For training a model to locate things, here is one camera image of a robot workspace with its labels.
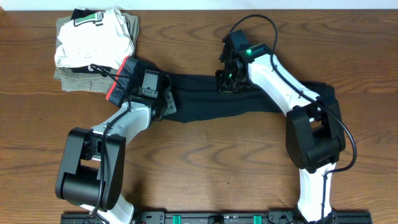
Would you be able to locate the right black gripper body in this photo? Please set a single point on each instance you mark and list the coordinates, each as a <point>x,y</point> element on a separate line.
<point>229,83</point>

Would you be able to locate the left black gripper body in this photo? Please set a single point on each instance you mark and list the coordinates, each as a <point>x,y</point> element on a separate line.
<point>170,101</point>

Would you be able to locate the black leggings with red waistband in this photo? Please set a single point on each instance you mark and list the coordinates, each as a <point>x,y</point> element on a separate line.
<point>195,96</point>

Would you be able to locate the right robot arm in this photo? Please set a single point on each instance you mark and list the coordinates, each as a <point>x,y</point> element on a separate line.
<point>313,139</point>

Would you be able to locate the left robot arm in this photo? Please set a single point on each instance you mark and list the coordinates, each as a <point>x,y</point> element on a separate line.
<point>92,166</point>

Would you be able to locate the white folded t-shirt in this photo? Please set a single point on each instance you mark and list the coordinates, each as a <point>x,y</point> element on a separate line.
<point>103,38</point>

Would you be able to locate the khaki folded garment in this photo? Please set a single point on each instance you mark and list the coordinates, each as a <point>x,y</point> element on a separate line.
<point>93,82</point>

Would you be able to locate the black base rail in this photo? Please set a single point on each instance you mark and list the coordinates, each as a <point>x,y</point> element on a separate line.
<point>271,217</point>

